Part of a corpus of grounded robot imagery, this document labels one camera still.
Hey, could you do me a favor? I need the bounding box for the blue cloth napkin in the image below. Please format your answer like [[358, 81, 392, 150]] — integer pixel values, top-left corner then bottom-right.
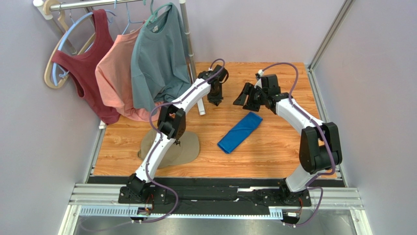
[[217, 112, 263, 154]]

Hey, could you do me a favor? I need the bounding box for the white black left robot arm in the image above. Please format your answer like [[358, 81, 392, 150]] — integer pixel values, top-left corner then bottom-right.
[[126, 65, 227, 196]]

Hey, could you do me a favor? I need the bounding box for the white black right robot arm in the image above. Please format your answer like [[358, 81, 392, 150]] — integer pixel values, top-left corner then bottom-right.
[[234, 75, 343, 192]]

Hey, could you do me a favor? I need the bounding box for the white clothes rack foot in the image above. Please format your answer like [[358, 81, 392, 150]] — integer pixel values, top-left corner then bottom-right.
[[197, 98, 206, 116]]

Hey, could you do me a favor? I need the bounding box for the teal t-shirt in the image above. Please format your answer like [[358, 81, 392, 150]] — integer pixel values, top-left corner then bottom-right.
[[131, 3, 191, 102]]

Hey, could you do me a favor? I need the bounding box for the beige baseball cap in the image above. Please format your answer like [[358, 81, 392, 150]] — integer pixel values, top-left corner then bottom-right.
[[137, 129, 200, 168]]

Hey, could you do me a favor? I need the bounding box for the teal clothes hanger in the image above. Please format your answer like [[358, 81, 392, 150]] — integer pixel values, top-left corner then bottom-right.
[[144, 0, 172, 25]]

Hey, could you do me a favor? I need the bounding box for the pink t-shirt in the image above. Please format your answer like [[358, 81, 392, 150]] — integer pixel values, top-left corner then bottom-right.
[[95, 28, 162, 122]]

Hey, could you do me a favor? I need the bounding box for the maroon tank top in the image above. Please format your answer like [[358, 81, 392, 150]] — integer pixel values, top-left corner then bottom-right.
[[51, 9, 120, 124]]

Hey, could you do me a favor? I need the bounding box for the light blue clothes hanger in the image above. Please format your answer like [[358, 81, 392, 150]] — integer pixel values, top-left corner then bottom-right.
[[52, 9, 116, 87]]

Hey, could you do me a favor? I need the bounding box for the wooden clothes hanger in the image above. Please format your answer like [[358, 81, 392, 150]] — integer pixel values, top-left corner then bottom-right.
[[33, 0, 95, 89]]

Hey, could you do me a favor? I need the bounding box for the metal clothes rack pole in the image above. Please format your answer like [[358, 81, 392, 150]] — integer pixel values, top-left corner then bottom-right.
[[33, 0, 196, 80]]

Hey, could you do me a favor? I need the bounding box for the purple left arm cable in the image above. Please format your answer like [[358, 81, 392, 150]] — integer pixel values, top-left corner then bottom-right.
[[135, 58, 226, 224]]

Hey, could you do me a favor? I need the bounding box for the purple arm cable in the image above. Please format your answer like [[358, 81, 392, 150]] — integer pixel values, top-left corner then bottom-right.
[[260, 62, 336, 228], [135, 58, 226, 224]]

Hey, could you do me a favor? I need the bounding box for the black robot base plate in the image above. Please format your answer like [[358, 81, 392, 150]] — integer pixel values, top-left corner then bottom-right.
[[118, 185, 312, 207]]

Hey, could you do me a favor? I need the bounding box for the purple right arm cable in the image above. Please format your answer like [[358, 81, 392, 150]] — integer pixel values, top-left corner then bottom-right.
[[260, 62, 336, 228]]

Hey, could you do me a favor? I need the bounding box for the aluminium frame rail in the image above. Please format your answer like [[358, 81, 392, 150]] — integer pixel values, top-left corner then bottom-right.
[[59, 184, 372, 235]]

